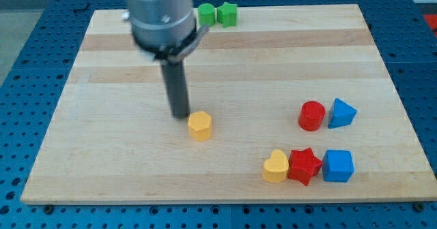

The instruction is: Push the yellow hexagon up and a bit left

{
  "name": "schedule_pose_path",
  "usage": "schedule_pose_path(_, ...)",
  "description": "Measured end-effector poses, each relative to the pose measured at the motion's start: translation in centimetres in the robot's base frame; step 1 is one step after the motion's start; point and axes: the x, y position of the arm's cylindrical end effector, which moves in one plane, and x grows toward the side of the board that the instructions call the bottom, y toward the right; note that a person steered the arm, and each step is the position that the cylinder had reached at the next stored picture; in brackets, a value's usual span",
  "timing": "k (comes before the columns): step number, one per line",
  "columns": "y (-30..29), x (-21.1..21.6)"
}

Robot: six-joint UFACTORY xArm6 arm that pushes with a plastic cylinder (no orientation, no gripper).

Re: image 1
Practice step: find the yellow hexagon block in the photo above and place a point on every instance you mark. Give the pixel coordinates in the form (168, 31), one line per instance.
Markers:
(200, 126)

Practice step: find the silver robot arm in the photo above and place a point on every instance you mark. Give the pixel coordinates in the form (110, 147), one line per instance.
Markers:
(166, 29)

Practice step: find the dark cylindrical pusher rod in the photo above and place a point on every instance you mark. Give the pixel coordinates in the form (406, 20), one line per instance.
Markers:
(176, 88)

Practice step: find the yellow heart block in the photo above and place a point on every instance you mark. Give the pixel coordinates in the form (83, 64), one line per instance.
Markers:
(275, 168)

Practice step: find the green star block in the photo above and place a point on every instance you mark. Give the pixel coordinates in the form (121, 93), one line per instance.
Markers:
(227, 14)

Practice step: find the red cylinder block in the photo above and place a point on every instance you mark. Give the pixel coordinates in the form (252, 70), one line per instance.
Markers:
(311, 116)

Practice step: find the green cylinder block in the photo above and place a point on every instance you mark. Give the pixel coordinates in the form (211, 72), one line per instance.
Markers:
(206, 14)

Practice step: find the red star block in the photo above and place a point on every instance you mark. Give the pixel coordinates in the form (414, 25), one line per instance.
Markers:
(303, 165)

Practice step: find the wooden board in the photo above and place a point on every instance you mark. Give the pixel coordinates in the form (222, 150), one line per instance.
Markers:
(113, 140)

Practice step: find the blue triangle block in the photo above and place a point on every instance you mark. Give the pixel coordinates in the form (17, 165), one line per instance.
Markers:
(341, 114)

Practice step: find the blue cube block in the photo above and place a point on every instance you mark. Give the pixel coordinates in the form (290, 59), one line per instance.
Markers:
(337, 166)

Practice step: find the red object at edge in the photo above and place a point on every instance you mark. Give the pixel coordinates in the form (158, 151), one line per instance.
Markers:
(431, 20)

